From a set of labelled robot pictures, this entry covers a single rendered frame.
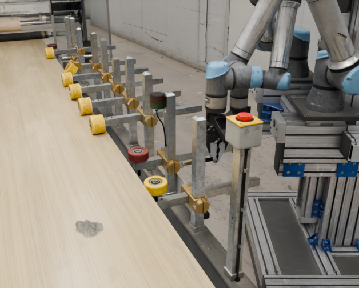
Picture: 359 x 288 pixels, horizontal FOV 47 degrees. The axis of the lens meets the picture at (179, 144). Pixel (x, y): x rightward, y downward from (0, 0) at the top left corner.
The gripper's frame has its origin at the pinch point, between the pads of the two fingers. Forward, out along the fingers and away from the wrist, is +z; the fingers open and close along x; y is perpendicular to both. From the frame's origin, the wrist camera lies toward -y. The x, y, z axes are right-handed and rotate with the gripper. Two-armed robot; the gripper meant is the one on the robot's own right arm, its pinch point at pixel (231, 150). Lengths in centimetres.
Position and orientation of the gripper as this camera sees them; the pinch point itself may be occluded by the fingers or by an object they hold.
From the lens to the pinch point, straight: 179.9
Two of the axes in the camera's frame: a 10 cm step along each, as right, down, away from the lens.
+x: -4.0, -3.9, 8.3
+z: 0.0, 9.1, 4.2
